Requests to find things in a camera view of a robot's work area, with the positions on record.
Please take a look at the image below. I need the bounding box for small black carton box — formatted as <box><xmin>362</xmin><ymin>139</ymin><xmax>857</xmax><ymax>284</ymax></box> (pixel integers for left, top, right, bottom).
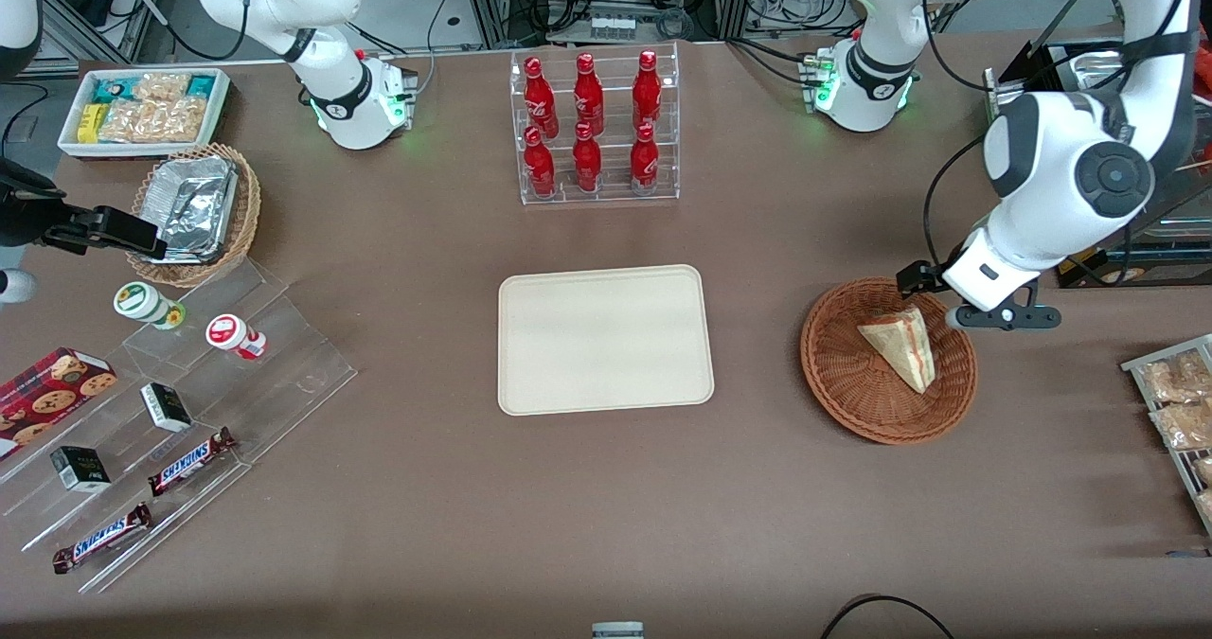
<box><xmin>140</xmin><ymin>382</ymin><xmax>193</xmax><ymax>433</ymax></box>
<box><xmin>49</xmin><ymin>446</ymin><xmax>112</xmax><ymax>493</ymax></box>

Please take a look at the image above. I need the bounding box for black looped cable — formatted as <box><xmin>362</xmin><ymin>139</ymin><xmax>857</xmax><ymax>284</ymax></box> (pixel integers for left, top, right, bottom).
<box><xmin>819</xmin><ymin>594</ymin><xmax>957</xmax><ymax>639</ymax></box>

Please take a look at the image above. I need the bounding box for red cola bottle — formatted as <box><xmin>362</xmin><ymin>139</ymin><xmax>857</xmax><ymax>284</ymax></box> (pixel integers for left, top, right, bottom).
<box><xmin>574</xmin><ymin>52</ymin><xmax>605</xmax><ymax>136</ymax></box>
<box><xmin>572</xmin><ymin>122</ymin><xmax>603</xmax><ymax>193</ymax></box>
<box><xmin>524</xmin><ymin>56</ymin><xmax>560</xmax><ymax>138</ymax></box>
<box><xmin>633</xmin><ymin>49</ymin><xmax>663</xmax><ymax>132</ymax></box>
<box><xmin>630</xmin><ymin>123</ymin><xmax>660</xmax><ymax>193</ymax></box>
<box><xmin>524</xmin><ymin>126</ymin><xmax>557</xmax><ymax>198</ymax></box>

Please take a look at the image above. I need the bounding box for light tan wicker basket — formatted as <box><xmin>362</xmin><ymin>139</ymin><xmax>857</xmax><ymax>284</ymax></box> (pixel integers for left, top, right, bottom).
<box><xmin>125</xmin><ymin>142</ymin><xmax>262</xmax><ymax>289</ymax></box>

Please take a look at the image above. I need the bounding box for tray of packaged snacks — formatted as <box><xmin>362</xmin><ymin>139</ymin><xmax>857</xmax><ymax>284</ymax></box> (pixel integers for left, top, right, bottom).
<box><xmin>1120</xmin><ymin>333</ymin><xmax>1212</xmax><ymax>536</ymax></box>

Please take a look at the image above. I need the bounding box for brown round wicker basket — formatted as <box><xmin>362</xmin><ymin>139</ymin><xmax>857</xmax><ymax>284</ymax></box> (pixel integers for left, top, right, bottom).
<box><xmin>800</xmin><ymin>276</ymin><xmax>979</xmax><ymax>446</ymax></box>

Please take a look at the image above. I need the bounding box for green lid yogurt cup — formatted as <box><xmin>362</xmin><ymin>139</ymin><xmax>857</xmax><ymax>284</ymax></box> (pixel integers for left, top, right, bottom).
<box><xmin>114</xmin><ymin>281</ymin><xmax>187</xmax><ymax>330</ymax></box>

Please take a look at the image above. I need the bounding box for clear acrylic stepped stand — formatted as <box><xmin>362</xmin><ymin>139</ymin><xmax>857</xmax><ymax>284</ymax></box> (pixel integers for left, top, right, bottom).
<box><xmin>121</xmin><ymin>256</ymin><xmax>359</xmax><ymax>465</ymax></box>
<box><xmin>0</xmin><ymin>350</ymin><xmax>255</xmax><ymax>595</ymax></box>

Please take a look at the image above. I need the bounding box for aluminium foil container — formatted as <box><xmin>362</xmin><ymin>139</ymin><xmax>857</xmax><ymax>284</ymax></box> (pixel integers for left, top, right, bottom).
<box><xmin>133</xmin><ymin>154</ymin><xmax>240</xmax><ymax>264</ymax></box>

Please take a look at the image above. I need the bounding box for white rectangular snack bin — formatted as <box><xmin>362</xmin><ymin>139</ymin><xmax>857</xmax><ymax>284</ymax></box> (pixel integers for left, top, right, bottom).
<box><xmin>57</xmin><ymin>66</ymin><xmax>233</xmax><ymax>160</ymax></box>

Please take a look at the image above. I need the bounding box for cream rectangular tray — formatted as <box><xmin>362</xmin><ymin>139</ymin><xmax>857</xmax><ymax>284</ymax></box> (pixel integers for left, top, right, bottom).
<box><xmin>497</xmin><ymin>263</ymin><xmax>716</xmax><ymax>417</ymax></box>

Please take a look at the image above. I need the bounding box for large clear cracker bag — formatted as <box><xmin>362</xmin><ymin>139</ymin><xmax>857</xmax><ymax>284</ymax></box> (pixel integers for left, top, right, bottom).
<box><xmin>98</xmin><ymin>98</ymin><xmax>211</xmax><ymax>145</ymax></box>

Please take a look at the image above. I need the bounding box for Snickers chocolate bar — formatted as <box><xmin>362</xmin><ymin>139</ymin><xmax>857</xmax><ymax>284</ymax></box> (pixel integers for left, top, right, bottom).
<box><xmin>52</xmin><ymin>502</ymin><xmax>154</xmax><ymax>576</ymax></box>
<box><xmin>147</xmin><ymin>427</ymin><xmax>238</xmax><ymax>498</ymax></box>

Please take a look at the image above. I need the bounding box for clear acrylic bottle rack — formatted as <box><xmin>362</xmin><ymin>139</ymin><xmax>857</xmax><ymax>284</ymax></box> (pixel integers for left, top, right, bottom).
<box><xmin>509</xmin><ymin>41</ymin><xmax>681</xmax><ymax>206</ymax></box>

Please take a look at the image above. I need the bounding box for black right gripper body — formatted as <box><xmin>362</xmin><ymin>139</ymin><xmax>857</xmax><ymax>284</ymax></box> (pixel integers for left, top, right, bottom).
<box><xmin>0</xmin><ymin>159</ymin><xmax>93</xmax><ymax>248</ymax></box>

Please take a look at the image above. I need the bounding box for small clear cracker bag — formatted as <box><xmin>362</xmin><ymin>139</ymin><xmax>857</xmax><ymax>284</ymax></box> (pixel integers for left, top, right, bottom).
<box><xmin>133</xmin><ymin>71</ymin><xmax>193</xmax><ymax>102</ymax></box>

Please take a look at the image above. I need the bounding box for red lid yogurt cup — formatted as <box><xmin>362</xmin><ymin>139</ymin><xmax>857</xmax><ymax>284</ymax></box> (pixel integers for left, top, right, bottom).
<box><xmin>205</xmin><ymin>313</ymin><xmax>269</xmax><ymax>362</ymax></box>

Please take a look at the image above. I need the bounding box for red tartan cookie box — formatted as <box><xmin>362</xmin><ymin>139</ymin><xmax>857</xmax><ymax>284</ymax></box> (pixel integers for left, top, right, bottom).
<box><xmin>0</xmin><ymin>346</ymin><xmax>118</xmax><ymax>462</ymax></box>

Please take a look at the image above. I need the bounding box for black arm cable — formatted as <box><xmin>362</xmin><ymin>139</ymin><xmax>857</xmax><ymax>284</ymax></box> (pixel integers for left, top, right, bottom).
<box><xmin>920</xmin><ymin>133</ymin><xmax>990</xmax><ymax>275</ymax></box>

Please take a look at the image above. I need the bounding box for triangle sandwich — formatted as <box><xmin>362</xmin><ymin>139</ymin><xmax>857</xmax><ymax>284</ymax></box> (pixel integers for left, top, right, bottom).
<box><xmin>857</xmin><ymin>306</ymin><xmax>938</xmax><ymax>396</ymax></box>

